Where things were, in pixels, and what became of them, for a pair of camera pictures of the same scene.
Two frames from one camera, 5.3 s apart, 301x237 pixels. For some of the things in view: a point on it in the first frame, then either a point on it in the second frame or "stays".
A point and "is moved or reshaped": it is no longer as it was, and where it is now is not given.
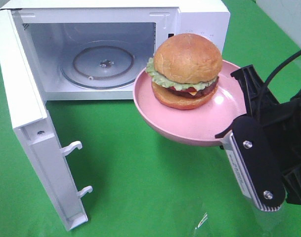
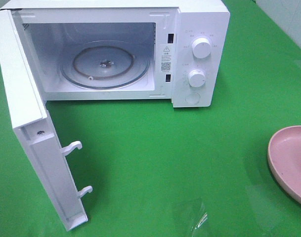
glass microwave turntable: [103, 64] stays
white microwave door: [32, 124] stays
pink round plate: [198, 126] is moved or reshaped
